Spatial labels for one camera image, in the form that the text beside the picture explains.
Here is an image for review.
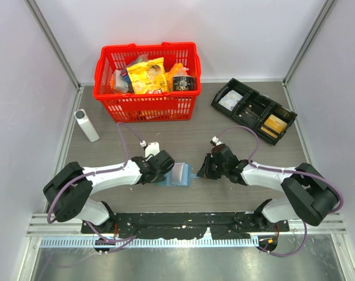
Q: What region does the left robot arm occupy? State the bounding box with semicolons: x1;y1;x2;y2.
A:
43;150;175;233

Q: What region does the gold cards stack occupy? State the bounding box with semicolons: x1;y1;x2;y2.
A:
261;114;287;138

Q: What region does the white bottle grey cap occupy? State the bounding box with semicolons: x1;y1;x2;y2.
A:
74;109;99;142

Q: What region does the orange snack bag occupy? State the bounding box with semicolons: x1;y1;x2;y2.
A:
166;63;189;88

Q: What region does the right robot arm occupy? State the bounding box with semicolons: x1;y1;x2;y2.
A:
197;143;342;231

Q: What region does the grey small box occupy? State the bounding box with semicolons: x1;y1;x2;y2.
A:
110;70;129;93

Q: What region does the blue card holder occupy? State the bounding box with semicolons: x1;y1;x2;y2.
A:
156;162;198;187

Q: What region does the black three-compartment tray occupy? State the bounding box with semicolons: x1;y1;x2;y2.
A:
211;78;297;145

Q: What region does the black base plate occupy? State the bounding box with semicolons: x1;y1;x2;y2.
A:
95;212;289;240

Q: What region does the black round tin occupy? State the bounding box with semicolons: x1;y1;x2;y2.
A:
172;76;196;91

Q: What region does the yellow chips bag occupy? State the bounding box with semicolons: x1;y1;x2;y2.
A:
127;57;168;95

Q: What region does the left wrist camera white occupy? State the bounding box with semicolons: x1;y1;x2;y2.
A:
140;140;160;159

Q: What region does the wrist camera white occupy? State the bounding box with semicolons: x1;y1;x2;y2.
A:
140;140;160;159
210;136;222;146

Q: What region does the white cards stack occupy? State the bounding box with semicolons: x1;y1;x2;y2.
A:
218;90;243;111

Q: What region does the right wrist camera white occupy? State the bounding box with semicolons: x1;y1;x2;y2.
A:
210;136;222;146

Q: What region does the red plastic shopping basket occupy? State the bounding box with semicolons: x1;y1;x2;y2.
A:
93;42;201;122

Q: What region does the slotted cable duct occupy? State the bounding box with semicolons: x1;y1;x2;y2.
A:
40;236;259;249

